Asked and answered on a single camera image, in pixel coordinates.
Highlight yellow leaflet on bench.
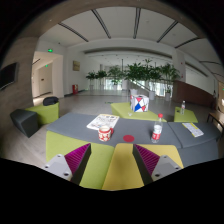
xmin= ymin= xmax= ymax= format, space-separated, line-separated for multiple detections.
xmin=183 ymin=123 xmax=203 ymax=137

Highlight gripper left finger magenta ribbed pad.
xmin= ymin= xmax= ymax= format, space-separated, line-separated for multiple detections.
xmin=43 ymin=143 xmax=91 ymax=185

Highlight green ottoman far right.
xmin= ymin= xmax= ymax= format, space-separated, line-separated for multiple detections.
xmin=174 ymin=107 xmax=198 ymax=123

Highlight colourful geometric tissue box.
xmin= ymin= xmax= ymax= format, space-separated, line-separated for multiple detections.
xmin=130 ymin=95 xmax=149 ymax=112

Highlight brown reception counter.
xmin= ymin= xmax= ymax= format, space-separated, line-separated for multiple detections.
xmin=172 ymin=80 xmax=215 ymax=107

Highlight green ottoman far centre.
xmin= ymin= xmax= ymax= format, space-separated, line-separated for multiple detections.
xmin=111 ymin=102 xmax=159 ymax=121

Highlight yellow-green seat cushions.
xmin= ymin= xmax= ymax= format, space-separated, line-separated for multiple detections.
xmin=45 ymin=130 xmax=185 ymax=191

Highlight red white patterned mug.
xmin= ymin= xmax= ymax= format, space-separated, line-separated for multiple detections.
xmin=98 ymin=125 xmax=114 ymax=142

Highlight grey upholstered bench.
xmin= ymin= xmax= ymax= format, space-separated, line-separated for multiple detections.
xmin=46 ymin=113 xmax=221 ymax=166

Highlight water bottle, red label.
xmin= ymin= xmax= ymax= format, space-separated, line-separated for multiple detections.
xmin=151 ymin=114 xmax=163 ymax=143

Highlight red round coaster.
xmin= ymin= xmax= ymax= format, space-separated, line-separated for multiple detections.
xmin=123 ymin=135 xmax=135 ymax=142

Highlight far clear water bottle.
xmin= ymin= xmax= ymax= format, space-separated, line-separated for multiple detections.
xmin=180 ymin=100 xmax=186 ymax=115

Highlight magazine on grey bench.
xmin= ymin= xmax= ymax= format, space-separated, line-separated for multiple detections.
xmin=87 ymin=114 xmax=119 ymax=130

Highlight wall-mounted black tv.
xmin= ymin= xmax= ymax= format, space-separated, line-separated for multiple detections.
xmin=0 ymin=62 xmax=19 ymax=90

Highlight row of potted plants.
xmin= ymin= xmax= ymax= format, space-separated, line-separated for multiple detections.
xmin=86 ymin=59 xmax=180 ymax=93

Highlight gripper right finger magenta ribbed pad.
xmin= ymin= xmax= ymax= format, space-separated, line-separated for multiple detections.
xmin=132 ymin=144 xmax=181 ymax=185

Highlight framed yellow wall picture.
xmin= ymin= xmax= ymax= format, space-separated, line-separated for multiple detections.
xmin=73 ymin=61 xmax=80 ymax=71

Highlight red fire extinguisher cabinet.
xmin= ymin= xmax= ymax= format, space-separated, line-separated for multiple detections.
xmin=72 ymin=84 xmax=78 ymax=95

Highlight green armchair left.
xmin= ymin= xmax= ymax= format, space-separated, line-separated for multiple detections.
xmin=27 ymin=96 xmax=59 ymax=125

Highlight green ottoman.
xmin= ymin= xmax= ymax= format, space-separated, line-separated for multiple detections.
xmin=174 ymin=107 xmax=198 ymax=123
xmin=111 ymin=102 xmax=159 ymax=121

